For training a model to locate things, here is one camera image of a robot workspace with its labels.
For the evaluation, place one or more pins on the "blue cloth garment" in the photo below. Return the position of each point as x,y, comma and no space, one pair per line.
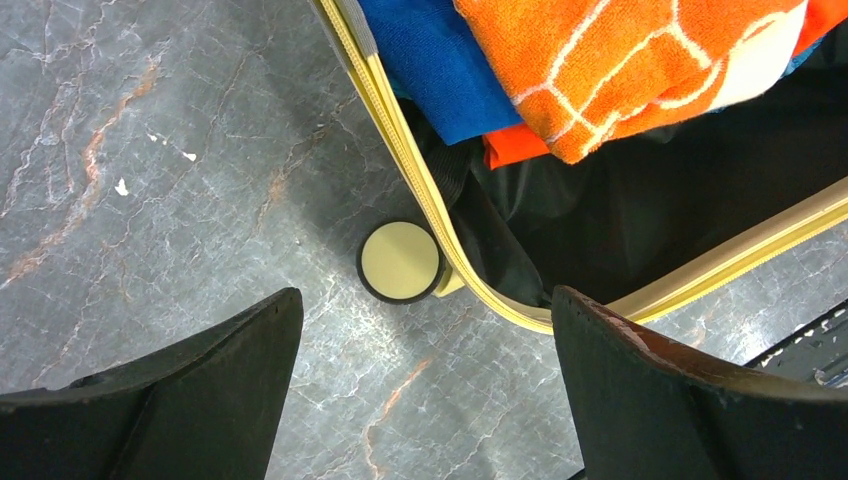
430,54

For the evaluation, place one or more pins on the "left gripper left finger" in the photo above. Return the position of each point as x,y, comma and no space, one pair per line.
206,407

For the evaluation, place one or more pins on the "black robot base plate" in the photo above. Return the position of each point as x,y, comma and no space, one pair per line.
815,352

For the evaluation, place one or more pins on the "orange red t-shirt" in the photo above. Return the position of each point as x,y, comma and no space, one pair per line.
517,142

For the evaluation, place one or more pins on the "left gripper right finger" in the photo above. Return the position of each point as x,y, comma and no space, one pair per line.
646,406

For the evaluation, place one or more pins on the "orange white towel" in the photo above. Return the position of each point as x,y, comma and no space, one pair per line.
629,60

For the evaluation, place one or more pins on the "yellow hard-shell suitcase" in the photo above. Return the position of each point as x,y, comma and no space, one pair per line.
660,153

